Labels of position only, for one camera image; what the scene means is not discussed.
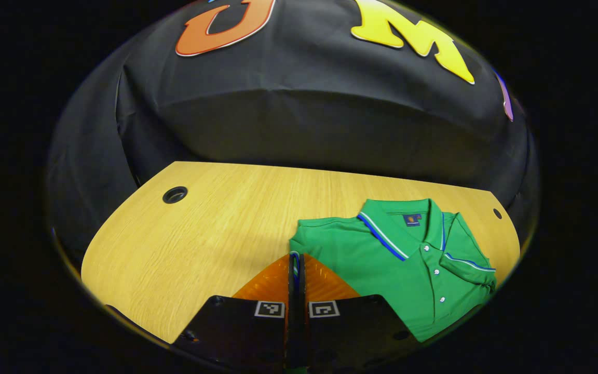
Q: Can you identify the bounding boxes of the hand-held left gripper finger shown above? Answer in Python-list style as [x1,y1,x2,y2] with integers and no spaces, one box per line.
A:
[171,252,298,370]
[297,252,420,369]

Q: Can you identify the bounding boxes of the green T-shirt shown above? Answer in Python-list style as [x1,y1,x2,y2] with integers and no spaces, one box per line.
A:
[289,197,498,343]

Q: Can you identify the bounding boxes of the open black table grommet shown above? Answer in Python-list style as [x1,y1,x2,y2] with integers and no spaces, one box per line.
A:
[162,185,189,205]

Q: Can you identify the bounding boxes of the black backdrop cloth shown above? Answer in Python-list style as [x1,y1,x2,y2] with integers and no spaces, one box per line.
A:
[45,0,538,271]

